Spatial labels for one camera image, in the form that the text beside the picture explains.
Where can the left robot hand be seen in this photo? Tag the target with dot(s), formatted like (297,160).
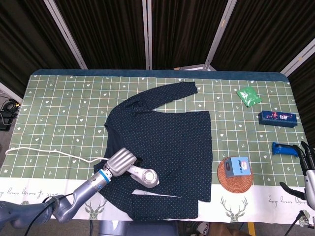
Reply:
(121,161)

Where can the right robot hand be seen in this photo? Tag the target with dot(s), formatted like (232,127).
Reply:
(310,179)

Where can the white handheld steam iron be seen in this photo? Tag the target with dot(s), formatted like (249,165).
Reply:
(147,175)

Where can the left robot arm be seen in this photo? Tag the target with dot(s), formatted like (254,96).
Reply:
(83,189)

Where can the blue plastic clip tool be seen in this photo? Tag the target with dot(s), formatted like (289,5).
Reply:
(281,148)

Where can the navy polka dot shirt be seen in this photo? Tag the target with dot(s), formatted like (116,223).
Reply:
(172,142)

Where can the long dark blue box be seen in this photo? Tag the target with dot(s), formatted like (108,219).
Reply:
(278,118)

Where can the green checked tablecloth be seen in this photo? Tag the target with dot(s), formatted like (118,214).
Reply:
(64,118)

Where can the small blue cardboard box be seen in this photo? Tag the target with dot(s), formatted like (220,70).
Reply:
(238,167)

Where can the round woven rattan coaster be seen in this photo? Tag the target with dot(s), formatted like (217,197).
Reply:
(236,184)

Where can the dark brown curtain panel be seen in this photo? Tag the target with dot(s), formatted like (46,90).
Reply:
(105,32)
(265,34)
(27,37)
(306,98)
(184,32)

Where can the dark blue table underlay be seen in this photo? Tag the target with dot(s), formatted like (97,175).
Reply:
(160,73)

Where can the green foil packet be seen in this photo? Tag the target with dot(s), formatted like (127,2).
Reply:
(249,96)

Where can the black and white shoe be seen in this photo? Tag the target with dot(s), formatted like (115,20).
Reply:
(204,228)

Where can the white frame post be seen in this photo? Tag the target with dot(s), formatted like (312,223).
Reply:
(147,34)
(11,90)
(299,59)
(66,34)
(219,37)

